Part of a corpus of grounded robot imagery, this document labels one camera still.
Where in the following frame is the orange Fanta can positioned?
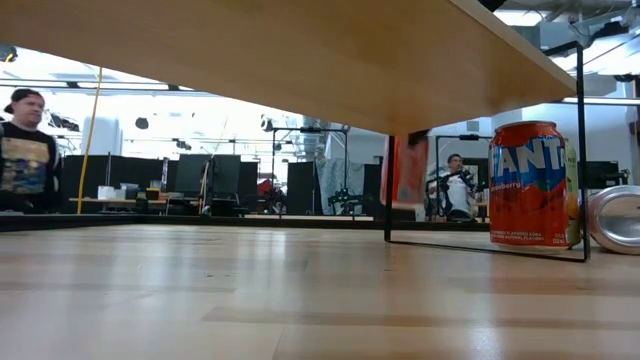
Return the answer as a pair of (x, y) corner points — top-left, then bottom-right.
(380, 130), (431, 207)

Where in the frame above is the pale green Sanzo can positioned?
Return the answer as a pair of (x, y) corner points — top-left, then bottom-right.
(563, 139), (584, 250)

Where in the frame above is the red soda can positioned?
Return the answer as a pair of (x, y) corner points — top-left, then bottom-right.
(587, 184), (640, 257)

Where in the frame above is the black monitor on arm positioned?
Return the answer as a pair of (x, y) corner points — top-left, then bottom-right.
(582, 159), (632, 191)

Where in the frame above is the wooden shelf board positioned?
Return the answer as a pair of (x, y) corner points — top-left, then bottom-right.
(0, 0), (580, 137)

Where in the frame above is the black panel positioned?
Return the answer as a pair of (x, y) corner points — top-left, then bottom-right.
(363, 162), (386, 222)
(286, 160), (321, 216)

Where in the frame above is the grey tarp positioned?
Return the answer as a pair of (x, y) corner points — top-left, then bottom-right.
(315, 156), (369, 202)

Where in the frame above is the person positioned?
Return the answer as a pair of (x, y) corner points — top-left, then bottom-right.
(0, 88), (65, 215)
(427, 153), (479, 223)

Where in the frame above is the wooden workbench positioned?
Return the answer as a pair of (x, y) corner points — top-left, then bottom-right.
(68, 196), (201, 207)

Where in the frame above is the red strawberry Fanta can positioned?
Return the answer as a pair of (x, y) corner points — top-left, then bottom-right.
(487, 119), (571, 251)

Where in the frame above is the white box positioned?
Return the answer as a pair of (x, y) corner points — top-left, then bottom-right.
(96, 183), (127, 202)

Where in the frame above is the black camera rig frame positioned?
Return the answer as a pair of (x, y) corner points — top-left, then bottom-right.
(271, 126), (350, 219)
(433, 133), (494, 222)

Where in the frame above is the black wire shelf leg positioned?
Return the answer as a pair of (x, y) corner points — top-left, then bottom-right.
(383, 42), (593, 264)

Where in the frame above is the black table frame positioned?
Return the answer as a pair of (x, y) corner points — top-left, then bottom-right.
(0, 213), (491, 233)

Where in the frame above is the black partition wall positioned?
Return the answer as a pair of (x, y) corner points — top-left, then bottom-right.
(62, 153), (169, 215)

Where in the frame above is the yellow extension cable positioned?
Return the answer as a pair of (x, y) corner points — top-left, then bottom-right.
(76, 66), (104, 216)

